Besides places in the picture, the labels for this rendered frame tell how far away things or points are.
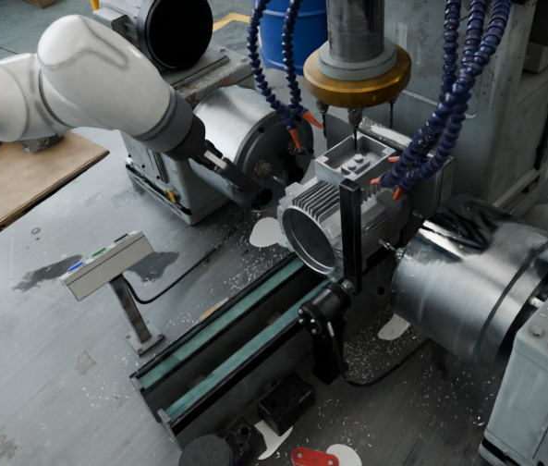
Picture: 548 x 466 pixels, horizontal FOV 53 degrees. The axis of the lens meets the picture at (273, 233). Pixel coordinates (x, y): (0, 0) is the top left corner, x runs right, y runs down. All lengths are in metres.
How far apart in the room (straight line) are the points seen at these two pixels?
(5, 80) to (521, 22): 0.77
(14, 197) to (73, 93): 2.36
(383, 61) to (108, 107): 0.44
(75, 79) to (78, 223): 0.98
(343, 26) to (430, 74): 0.30
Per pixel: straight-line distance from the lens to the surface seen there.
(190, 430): 1.06
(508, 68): 1.05
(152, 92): 0.74
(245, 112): 1.21
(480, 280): 0.88
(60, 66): 0.70
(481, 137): 1.14
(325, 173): 1.07
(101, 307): 1.40
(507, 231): 0.92
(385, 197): 1.09
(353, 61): 0.93
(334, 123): 1.20
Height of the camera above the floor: 1.80
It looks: 45 degrees down
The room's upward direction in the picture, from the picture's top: 10 degrees counter-clockwise
